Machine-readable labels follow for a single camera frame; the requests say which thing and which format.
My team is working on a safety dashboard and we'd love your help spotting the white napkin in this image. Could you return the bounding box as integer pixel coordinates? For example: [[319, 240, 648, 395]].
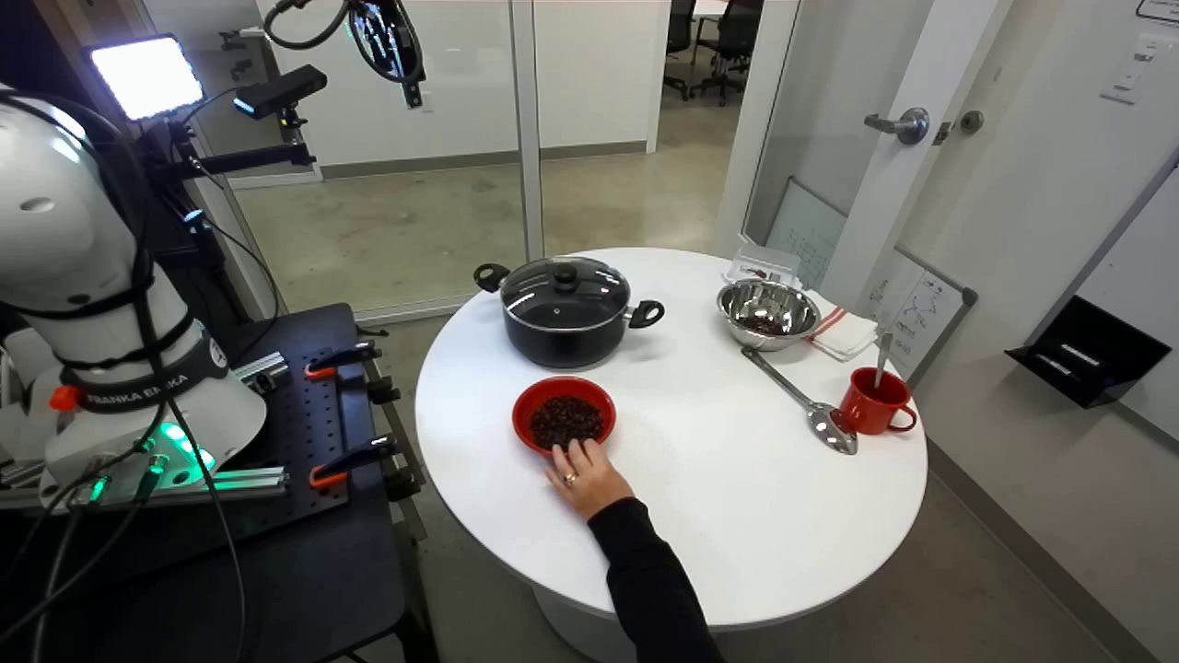
[[805, 304, 879, 365]]

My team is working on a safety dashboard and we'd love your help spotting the black wall tray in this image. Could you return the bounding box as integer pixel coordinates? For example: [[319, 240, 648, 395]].
[[1002, 292, 1176, 412]]

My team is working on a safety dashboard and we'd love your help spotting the red mug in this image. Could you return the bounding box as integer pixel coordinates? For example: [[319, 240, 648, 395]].
[[837, 365, 919, 438]]

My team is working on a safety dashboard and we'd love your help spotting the gray framed leaning whiteboard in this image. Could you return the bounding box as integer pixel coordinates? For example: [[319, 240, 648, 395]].
[[766, 178, 851, 288]]

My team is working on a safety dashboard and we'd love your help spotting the dark beans pile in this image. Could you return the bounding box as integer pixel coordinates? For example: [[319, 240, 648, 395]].
[[530, 395, 605, 450]]

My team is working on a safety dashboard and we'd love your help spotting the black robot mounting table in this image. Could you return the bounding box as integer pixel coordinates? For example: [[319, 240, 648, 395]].
[[0, 302, 428, 663]]

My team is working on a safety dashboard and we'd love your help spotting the large metal spoon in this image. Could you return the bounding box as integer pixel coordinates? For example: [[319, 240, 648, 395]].
[[736, 341, 863, 457]]

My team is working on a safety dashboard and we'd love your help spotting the bright LED light panel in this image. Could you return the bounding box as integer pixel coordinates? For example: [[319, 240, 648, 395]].
[[84, 31, 206, 124]]

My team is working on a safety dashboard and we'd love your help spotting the stainless steel bowl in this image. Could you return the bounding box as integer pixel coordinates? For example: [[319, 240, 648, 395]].
[[713, 277, 820, 354]]

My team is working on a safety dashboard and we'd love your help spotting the aluminum extrusion rail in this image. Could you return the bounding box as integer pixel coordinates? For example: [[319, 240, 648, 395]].
[[0, 457, 294, 508]]

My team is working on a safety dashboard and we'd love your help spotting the orange handled clamp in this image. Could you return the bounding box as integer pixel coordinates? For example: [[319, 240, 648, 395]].
[[307, 438, 401, 496], [303, 341, 386, 388]]

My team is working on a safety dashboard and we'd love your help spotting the red bowl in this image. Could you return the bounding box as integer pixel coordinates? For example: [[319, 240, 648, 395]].
[[507, 370, 623, 457]]

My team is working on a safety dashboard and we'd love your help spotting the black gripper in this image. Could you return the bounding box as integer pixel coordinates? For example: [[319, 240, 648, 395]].
[[345, 0, 429, 110]]

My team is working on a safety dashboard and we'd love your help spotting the small whiteboard with drawings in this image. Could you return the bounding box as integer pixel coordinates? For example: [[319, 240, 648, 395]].
[[857, 245, 980, 381]]

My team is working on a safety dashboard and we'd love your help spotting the person's hand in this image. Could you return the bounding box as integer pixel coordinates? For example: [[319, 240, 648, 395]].
[[540, 434, 637, 524]]

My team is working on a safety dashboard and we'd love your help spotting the small spoon in mug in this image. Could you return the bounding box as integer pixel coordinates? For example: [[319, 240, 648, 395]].
[[865, 327, 894, 395]]

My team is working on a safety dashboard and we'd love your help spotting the white light switch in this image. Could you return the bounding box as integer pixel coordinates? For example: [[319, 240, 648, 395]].
[[1097, 74, 1142, 110]]

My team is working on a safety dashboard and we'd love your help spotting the black camera stand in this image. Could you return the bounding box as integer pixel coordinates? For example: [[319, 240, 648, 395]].
[[144, 112, 319, 325]]

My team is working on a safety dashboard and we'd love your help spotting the silver door handle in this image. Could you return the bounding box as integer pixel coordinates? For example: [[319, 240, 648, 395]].
[[863, 101, 932, 152], [932, 106, 988, 147]]

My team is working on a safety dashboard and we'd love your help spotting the black camera on stand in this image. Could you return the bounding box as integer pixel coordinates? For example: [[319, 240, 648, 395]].
[[230, 63, 331, 124]]

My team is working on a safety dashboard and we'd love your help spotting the black sleeved forearm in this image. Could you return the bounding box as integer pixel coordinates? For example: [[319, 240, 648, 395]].
[[585, 493, 725, 663]]

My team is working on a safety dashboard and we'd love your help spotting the glass pot lid black knob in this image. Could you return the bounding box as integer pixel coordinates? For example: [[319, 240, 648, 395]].
[[498, 254, 633, 331]]

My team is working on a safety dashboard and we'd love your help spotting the black cooking pot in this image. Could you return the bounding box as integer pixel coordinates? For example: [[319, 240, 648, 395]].
[[475, 254, 666, 370]]

